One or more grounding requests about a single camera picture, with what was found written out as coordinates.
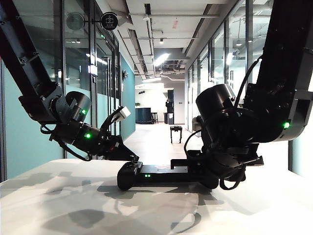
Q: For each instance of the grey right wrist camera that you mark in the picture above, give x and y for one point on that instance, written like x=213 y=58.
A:
x=197 y=124

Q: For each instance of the black bar stool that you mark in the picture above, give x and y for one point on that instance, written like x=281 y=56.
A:
x=154 y=113

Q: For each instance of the black ceiling track spotlight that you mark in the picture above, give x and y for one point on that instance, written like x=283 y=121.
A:
x=161 y=41

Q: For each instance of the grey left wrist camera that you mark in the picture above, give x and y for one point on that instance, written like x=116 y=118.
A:
x=123 y=113

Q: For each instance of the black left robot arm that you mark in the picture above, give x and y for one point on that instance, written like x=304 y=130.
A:
x=22 y=61

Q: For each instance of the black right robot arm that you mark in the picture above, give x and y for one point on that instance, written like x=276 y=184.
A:
x=281 y=61

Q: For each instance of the black pendant ceiling lamp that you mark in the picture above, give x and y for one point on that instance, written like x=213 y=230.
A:
x=238 y=44

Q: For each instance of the round black hanging sign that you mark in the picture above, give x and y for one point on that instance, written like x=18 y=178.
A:
x=109 y=20

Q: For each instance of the green potted plant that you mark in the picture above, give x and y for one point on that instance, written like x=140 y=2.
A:
x=137 y=105

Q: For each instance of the white wall switch plate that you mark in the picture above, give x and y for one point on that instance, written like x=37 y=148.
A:
x=122 y=87

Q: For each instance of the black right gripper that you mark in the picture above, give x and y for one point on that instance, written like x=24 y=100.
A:
x=227 y=161

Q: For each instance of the tall black cabinet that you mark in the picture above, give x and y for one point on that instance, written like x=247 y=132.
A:
x=171 y=95

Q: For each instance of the black bin with white paper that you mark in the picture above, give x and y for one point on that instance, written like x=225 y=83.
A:
x=169 y=118

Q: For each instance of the black quadruped robot dog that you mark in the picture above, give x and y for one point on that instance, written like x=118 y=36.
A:
x=176 y=129

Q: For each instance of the dark bar counter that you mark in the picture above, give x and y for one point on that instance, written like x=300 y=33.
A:
x=143 y=116

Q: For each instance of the black remote control with joysticks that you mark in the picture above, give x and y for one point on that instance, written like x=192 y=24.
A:
x=159 y=176

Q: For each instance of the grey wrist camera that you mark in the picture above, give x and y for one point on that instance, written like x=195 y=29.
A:
x=123 y=113
x=197 y=124

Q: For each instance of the black spiky wall ornament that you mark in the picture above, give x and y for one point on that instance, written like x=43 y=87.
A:
x=125 y=74

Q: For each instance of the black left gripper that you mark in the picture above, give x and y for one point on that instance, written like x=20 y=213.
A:
x=107 y=144

